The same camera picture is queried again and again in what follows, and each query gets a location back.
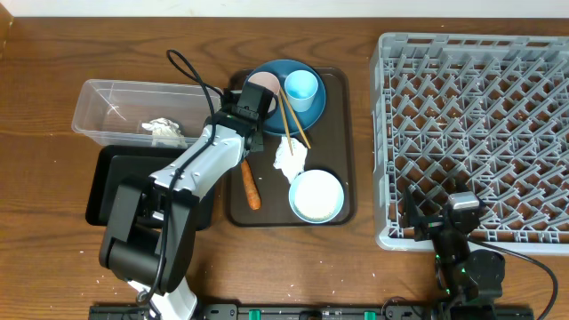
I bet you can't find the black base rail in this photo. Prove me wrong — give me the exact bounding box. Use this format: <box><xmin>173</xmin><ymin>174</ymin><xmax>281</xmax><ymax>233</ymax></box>
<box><xmin>88</xmin><ymin>302</ymin><xmax>534</xmax><ymax>320</ymax></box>

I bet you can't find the orange carrot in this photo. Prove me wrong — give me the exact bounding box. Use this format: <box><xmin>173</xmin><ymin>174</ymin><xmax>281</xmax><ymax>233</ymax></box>
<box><xmin>241</xmin><ymin>160</ymin><xmax>261</xmax><ymax>211</ymax></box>

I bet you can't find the crumpled white paper in bin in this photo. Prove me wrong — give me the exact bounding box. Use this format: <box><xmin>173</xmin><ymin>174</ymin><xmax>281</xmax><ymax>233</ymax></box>
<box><xmin>141</xmin><ymin>117</ymin><xmax>188</xmax><ymax>148</ymax></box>

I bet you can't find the brown plastic serving tray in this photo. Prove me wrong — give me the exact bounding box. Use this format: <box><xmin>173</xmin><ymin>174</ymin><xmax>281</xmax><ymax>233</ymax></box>
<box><xmin>224</xmin><ymin>68</ymin><xmax>357</xmax><ymax>228</ymax></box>

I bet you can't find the white paper napkin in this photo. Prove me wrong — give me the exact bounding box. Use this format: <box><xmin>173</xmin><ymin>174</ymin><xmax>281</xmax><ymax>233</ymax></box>
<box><xmin>273</xmin><ymin>137</ymin><xmax>309</xmax><ymax>184</ymax></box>

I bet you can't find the clear plastic bin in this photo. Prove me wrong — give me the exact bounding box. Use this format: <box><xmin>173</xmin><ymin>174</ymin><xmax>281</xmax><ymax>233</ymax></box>
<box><xmin>71</xmin><ymin>79</ymin><xmax>210</xmax><ymax>147</ymax></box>

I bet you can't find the light blue bowl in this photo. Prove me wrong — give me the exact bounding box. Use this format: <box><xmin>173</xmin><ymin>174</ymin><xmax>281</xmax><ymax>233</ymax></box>
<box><xmin>288</xmin><ymin>170</ymin><xmax>345</xmax><ymax>224</ymax></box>

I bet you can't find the pink plastic cup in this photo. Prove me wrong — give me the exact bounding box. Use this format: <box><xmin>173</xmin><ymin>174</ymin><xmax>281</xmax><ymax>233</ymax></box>
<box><xmin>248</xmin><ymin>71</ymin><xmax>281</xmax><ymax>115</ymax></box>

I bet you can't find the light blue plastic cup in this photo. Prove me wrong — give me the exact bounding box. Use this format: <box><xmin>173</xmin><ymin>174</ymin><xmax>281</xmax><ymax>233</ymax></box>
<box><xmin>284</xmin><ymin>70</ymin><xmax>319</xmax><ymax>112</ymax></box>

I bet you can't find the dark blue plate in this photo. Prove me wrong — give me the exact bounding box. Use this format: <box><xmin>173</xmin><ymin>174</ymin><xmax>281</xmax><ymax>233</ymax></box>
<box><xmin>247</xmin><ymin>60</ymin><xmax>326</xmax><ymax>136</ymax></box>

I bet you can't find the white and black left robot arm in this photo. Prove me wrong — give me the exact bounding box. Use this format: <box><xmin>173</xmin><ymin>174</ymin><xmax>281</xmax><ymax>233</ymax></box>
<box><xmin>99</xmin><ymin>111</ymin><xmax>265</xmax><ymax>319</ymax></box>

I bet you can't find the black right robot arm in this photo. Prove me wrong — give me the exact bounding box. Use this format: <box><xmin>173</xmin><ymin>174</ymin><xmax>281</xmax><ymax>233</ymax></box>
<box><xmin>403</xmin><ymin>186</ymin><xmax>505</xmax><ymax>319</ymax></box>

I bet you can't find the black plastic bin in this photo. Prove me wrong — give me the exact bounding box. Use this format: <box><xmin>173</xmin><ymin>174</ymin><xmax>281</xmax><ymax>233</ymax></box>
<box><xmin>85</xmin><ymin>145</ymin><xmax>184</xmax><ymax>226</ymax></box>

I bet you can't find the grey dishwasher rack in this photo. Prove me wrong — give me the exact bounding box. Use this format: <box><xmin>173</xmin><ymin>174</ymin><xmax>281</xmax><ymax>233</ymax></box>
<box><xmin>370</xmin><ymin>33</ymin><xmax>568</xmax><ymax>256</ymax></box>

